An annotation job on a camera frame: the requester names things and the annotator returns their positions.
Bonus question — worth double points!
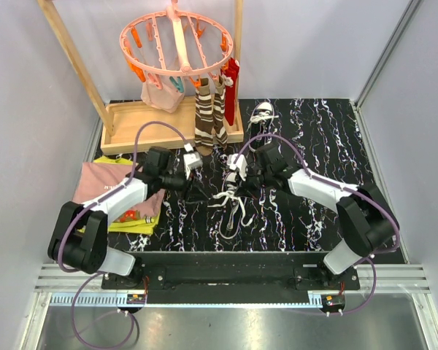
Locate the white shoelace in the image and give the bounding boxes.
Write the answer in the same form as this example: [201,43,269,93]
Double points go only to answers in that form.
[208,183,253,227]

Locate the black marble pattern mat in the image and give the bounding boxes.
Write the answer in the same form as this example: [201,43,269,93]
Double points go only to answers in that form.
[55,97,406,264]

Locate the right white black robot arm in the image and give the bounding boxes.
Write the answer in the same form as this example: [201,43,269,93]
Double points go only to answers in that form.
[228,143,399,289]

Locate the wooden drying rack stand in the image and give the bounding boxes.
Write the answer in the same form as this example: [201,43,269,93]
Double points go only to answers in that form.
[39,1,243,155]

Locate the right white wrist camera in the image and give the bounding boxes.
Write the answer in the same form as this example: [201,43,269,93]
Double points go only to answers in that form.
[226,153,247,180]

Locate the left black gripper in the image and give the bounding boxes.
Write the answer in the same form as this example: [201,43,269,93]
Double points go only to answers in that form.
[159,165,210,203]

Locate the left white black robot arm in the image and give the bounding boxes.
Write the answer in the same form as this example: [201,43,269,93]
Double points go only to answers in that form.
[47,144,207,289]

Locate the left brown striped sock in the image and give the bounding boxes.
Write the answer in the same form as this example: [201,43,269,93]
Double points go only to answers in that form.
[195,78,213,156]

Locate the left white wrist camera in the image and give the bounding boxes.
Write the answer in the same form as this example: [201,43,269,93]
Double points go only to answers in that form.
[183,143,203,179]

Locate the right brown striped sock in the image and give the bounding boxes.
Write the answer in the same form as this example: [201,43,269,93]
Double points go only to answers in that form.
[212,76,228,149]

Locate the pink folded t-shirt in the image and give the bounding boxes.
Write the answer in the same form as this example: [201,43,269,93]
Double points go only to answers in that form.
[72,156,165,219]

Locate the yellow-green folded garment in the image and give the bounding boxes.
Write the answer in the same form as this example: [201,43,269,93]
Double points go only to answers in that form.
[78,155,161,236]

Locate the pink hanging garment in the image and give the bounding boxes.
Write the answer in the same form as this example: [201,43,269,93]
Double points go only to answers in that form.
[141,79,185,113]

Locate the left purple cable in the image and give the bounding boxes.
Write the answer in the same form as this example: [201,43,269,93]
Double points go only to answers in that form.
[56,122,193,346]

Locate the purple cable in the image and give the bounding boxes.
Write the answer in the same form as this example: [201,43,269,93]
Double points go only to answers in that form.
[56,122,193,346]
[233,133,401,315]

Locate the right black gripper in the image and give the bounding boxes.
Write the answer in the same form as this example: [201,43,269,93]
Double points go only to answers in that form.
[235,165,272,201]

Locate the black white sneaker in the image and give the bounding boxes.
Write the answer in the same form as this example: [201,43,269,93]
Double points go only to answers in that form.
[219,172,242,241]
[248,101,278,152]

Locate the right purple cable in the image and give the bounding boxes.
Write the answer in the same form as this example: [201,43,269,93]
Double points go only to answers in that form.
[233,133,401,315]

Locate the brown striped sock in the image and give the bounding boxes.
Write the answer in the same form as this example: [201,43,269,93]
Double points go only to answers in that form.
[212,76,228,149]
[195,78,213,156]

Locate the pink round clip hanger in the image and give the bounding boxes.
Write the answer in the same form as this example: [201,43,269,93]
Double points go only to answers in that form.
[119,1,234,93]

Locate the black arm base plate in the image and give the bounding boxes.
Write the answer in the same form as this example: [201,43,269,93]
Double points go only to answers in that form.
[101,252,360,308]

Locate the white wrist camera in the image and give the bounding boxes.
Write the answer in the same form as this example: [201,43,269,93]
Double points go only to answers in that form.
[226,153,247,180]
[183,143,203,179]

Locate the grey slotted cable duct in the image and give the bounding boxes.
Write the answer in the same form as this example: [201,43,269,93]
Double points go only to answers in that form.
[50,292,147,307]

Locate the red hanging cloth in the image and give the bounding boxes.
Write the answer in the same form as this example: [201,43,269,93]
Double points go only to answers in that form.
[223,58,239,126]

